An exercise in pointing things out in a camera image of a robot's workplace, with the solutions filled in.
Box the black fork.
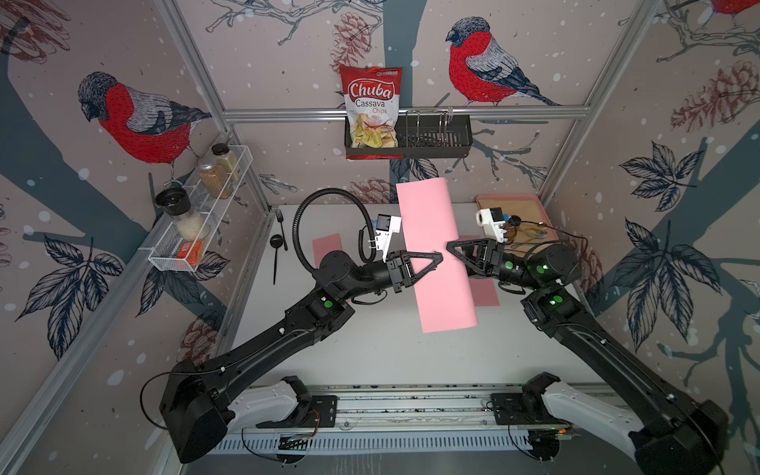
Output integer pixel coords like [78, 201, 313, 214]
[275, 208, 289, 251]

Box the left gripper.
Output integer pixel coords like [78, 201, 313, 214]
[338, 251, 439, 303]

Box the black lid rice jar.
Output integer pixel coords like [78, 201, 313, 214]
[156, 187, 210, 243]

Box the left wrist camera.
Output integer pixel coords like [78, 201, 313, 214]
[374, 214, 402, 261]

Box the clear acrylic wall shelf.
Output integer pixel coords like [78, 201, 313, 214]
[148, 144, 253, 277]

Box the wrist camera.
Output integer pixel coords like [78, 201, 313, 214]
[476, 208, 511, 243]
[374, 214, 402, 261]

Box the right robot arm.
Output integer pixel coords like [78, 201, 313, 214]
[446, 239, 728, 474]

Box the black ladle spoon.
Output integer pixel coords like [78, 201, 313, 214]
[269, 234, 286, 285]

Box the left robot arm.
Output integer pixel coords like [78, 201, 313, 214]
[160, 251, 443, 463]

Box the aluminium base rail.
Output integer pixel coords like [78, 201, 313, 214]
[168, 382, 631, 435]

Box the spice jar dark lid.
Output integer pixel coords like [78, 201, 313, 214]
[211, 142, 241, 181]

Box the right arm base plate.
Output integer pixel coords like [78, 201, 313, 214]
[487, 393, 568, 428]

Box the Chuba cassava chips bag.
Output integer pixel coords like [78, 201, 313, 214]
[338, 65, 403, 158]

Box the black wire wall basket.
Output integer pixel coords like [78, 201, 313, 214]
[344, 110, 473, 160]

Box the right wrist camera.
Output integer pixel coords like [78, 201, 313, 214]
[476, 208, 511, 243]

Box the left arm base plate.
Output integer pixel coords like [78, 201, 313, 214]
[255, 395, 338, 429]

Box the small red packet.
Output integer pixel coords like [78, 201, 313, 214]
[176, 241, 204, 267]

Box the spice jar silver lid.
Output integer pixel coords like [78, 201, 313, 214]
[199, 161, 232, 200]

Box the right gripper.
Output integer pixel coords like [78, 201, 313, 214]
[441, 245, 545, 296]

